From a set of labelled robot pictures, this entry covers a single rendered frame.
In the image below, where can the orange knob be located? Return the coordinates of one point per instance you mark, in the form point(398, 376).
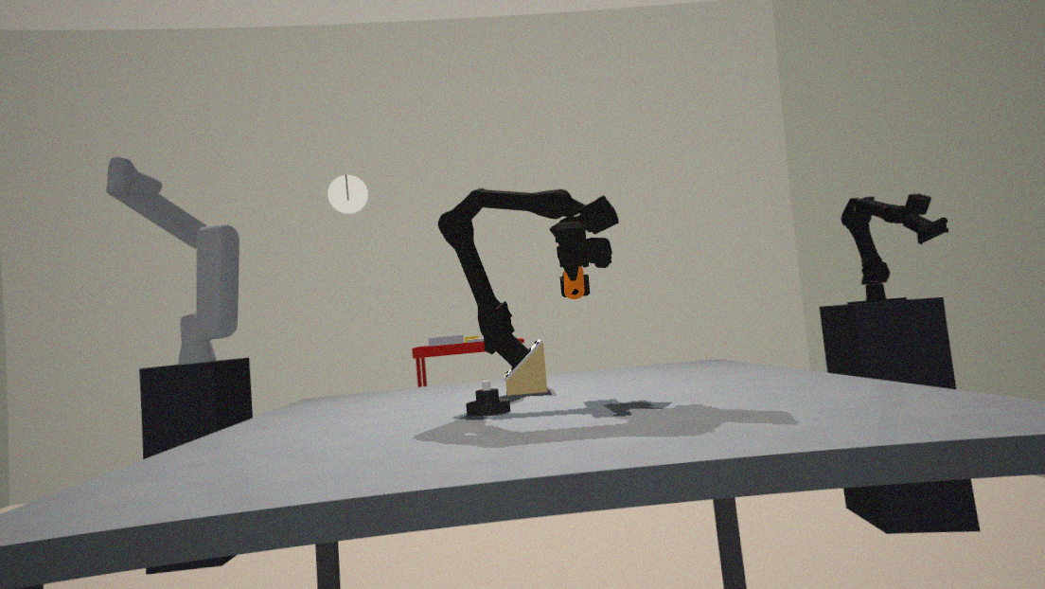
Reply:
point(574, 289)

